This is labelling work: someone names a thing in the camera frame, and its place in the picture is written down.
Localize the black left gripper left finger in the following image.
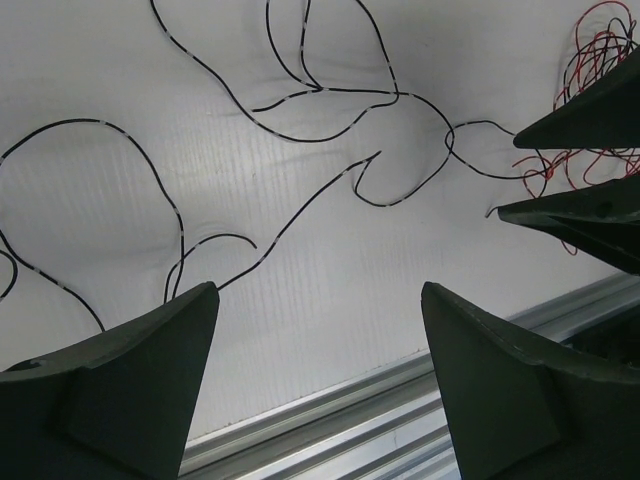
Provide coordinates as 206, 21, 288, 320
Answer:
1, 282, 220, 479

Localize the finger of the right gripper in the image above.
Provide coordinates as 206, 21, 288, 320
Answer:
497, 178, 639, 274

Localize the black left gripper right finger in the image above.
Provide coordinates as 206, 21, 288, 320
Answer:
421, 282, 639, 479

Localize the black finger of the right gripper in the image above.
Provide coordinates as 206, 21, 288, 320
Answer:
513, 50, 639, 149

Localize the red black cable bundle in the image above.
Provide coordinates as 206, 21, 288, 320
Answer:
487, 0, 640, 256

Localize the long black cable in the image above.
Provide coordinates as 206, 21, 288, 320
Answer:
0, 0, 519, 334

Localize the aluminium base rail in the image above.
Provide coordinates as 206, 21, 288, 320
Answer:
179, 272, 640, 480

